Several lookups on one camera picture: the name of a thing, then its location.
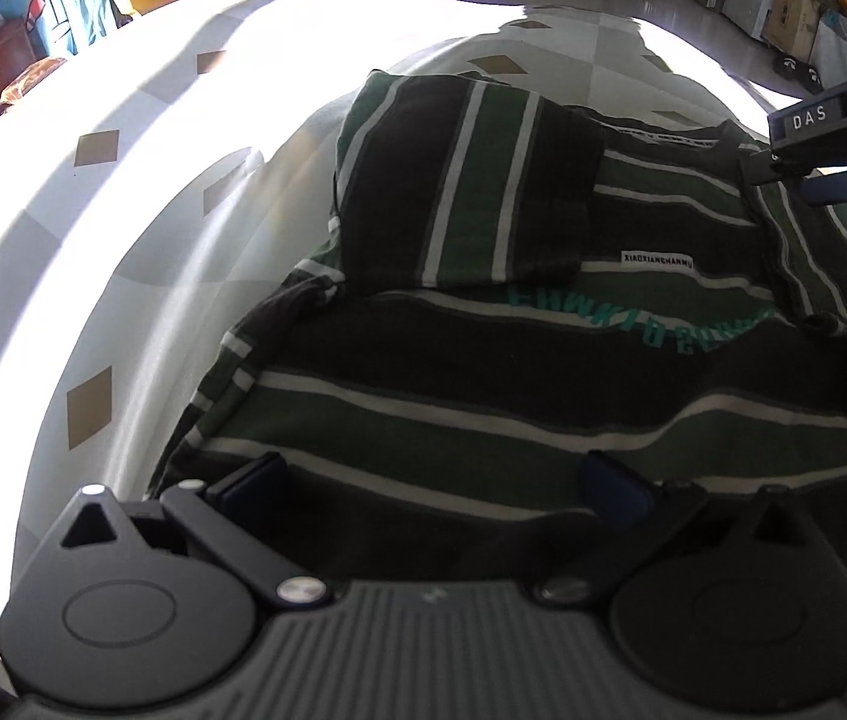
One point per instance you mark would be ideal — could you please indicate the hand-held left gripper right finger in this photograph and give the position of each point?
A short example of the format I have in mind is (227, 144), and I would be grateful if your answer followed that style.
(611, 491)

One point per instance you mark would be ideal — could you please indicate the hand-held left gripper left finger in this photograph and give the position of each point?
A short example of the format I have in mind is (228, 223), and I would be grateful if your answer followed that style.
(255, 487)

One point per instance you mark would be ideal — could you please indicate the green striped shirt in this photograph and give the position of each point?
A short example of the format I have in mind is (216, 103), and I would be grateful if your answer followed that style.
(468, 390)

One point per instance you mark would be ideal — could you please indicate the black slipper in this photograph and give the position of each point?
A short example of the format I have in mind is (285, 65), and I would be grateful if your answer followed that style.
(787, 64)
(815, 75)

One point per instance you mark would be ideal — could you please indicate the brown cardboard box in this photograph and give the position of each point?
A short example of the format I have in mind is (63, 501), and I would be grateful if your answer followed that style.
(791, 26)

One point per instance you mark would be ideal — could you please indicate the brown snack wrapper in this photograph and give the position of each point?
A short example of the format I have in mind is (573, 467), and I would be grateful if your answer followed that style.
(33, 79)

